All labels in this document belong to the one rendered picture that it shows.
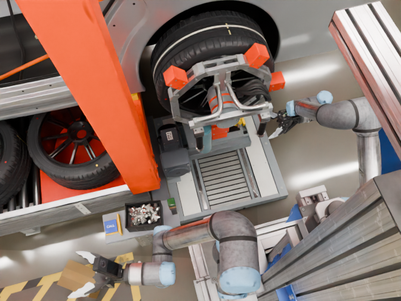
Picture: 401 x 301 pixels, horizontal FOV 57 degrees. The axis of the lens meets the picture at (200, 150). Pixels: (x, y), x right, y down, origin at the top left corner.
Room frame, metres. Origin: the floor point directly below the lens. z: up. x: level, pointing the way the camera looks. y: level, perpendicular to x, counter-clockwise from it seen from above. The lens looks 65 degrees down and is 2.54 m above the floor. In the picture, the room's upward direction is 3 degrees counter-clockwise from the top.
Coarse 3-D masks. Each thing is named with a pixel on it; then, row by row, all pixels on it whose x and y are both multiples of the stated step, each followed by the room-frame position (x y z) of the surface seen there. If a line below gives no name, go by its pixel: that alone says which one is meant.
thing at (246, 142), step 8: (184, 136) 1.23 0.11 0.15; (248, 136) 1.19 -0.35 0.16; (184, 144) 1.15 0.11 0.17; (224, 144) 1.15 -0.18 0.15; (232, 144) 1.14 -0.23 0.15; (240, 144) 1.13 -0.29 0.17; (248, 144) 1.14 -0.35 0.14; (192, 152) 1.09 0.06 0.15; (208, 152) 1.08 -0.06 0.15; (216, 152) 1.09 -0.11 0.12
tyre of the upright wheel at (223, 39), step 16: (192, 16) 1.36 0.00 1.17; (208, 16) 1.34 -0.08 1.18; (224, 16) 1.35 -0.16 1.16; (240, 16) 1.38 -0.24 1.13; (176, 32) 1.30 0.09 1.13; (192, 32) 1.26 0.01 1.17; (208, 32) 1.25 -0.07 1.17; (224, 32) 1.24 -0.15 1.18; (240, 32) 1.26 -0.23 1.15; (160, 48) 1.27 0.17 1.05; (176, 48) 1.21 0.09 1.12; (192, 48) 1.17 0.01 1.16; (208, 48) 1.16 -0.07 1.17; (224, 48) 1.16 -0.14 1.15; (240, 48) 1.18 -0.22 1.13; (160, 64) 1.19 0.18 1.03; (176, 64) 1.13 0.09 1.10; (192, 64) 1.13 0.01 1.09; (272, 64) 1.21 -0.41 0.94; (160, 80) 1.12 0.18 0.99; (160, 96) 1.10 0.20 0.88; (192, 112) 1.13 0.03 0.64; (208, 112) 1.15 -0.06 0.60
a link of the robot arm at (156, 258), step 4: (152, 256) 0.23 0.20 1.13; (156, 256) 0.23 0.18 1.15; (160, 256) 0.22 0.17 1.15; (164, 256) 0.22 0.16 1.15; (168, 256) 0.22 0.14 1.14; (152, 260) 0.21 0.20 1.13; (156, 260) 0.21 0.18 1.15; (160, 260) 0.21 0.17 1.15; (164, 260) 0.21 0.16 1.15; (168, 260) 0.21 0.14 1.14
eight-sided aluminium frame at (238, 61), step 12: (216, 60) 1.12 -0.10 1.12; (228, 60) 1.12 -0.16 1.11; (240, 60) 1.11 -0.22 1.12; (192, 72) 1.09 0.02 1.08; (204, 72) 1.06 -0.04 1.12; (216, 72) 1.07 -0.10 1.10; (252, 72) 1.11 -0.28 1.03; (264, 72) 1.12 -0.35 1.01; (192, 84) 1.05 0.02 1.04; (264, 84) 1.12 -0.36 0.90; (180, 96) 1.04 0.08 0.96; (252, 96) 1.16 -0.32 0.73; (180, 120) 1.03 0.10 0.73
